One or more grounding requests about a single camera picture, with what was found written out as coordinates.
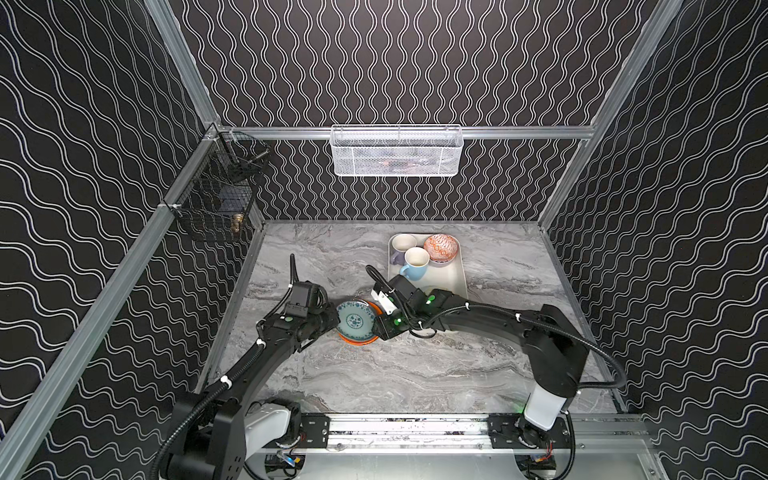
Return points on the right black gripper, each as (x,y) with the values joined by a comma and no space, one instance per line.
(380,321)

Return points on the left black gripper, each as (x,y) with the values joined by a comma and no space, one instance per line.
(327,315)

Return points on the orange plate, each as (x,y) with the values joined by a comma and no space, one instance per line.
(360,339)

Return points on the light blue mug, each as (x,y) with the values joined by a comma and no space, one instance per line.
(417,261)

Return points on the lavender mug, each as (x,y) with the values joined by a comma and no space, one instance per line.
(403,246)

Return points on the orange patterned bowl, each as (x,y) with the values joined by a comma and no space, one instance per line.
(440,241)

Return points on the teal patterned plate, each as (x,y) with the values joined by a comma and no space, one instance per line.
(354,319)

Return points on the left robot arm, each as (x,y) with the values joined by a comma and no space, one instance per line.
(207,438)

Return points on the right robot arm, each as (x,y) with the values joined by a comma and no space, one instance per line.
(557,352)

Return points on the white plastic bin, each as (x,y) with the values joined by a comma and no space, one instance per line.
(448,276)

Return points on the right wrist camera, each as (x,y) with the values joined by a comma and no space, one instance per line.
(400,291)

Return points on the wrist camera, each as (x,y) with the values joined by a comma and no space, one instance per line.
(400,291)
(305,299)

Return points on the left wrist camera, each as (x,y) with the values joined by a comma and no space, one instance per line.
(305,299)

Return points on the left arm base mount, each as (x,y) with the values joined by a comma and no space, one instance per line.
(307,431)

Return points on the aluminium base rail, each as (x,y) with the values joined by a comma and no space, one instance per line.
(438,433)

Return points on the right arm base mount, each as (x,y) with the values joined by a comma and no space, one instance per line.
(513,431)

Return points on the black wire basket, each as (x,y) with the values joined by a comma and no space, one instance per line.
(216,205)

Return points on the white wire mesh basket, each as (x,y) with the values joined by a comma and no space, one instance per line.
(396,150)

